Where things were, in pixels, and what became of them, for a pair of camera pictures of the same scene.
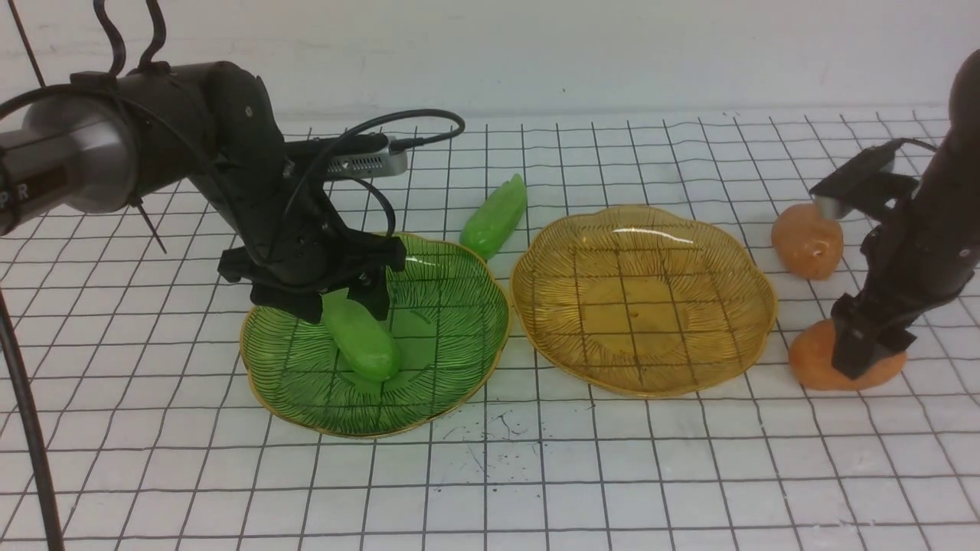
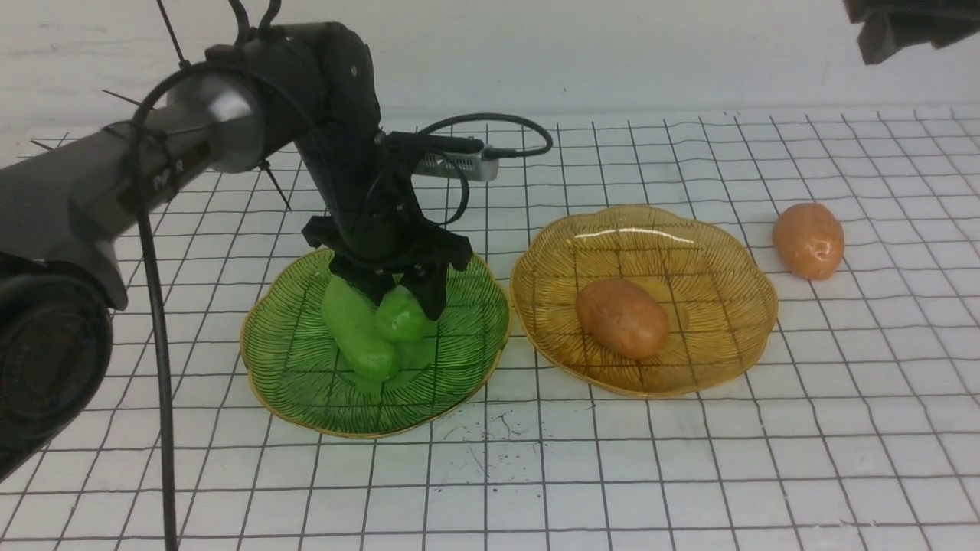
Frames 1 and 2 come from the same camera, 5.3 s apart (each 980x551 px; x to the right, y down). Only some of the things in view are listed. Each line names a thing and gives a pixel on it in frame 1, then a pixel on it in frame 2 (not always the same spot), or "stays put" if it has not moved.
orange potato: x=811 y=361 → x=624 y=317
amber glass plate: x=641 y=301 stays put
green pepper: x=495 y=219 → x=400 y=317
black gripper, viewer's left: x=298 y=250 → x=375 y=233
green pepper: x=364 y=343 stays put
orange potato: x=809 y=247 stays put
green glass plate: x=449 y=314 stays put
